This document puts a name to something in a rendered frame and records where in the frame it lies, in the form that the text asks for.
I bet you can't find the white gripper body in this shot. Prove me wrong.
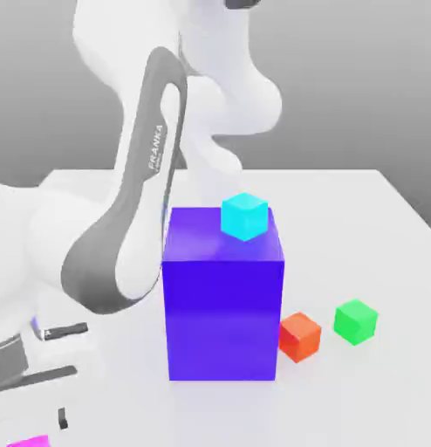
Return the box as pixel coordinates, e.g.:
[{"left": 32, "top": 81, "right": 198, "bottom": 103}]
[{"left": 0, "top": 363, "right": 85, "bottom": 422}]

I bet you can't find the small magenta cube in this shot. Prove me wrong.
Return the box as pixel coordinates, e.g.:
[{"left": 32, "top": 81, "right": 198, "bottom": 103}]
[{"left": 5, "top": 434, "right": 50, "bottom": 447}]

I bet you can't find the small orange cube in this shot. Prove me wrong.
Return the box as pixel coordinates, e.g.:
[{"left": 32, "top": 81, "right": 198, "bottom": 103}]
[{"left": 277, "top": 311, "right": 323, "bottom": 364}]

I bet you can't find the small cyan cube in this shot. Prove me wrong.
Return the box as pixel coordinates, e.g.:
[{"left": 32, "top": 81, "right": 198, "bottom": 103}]
[{"left": 220, "top": 191, "right": 270, "bottom": 243}]

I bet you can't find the small green cube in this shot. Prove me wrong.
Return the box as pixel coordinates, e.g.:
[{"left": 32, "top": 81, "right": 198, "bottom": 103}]
[{"left": 332, "top": 299, "right": 380, "bottom": 347}]

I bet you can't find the large purple box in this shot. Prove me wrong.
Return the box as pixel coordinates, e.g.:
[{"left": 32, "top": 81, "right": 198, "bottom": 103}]
[{"left": 161, "top": 206, "right": 285, "bottom": 382}]

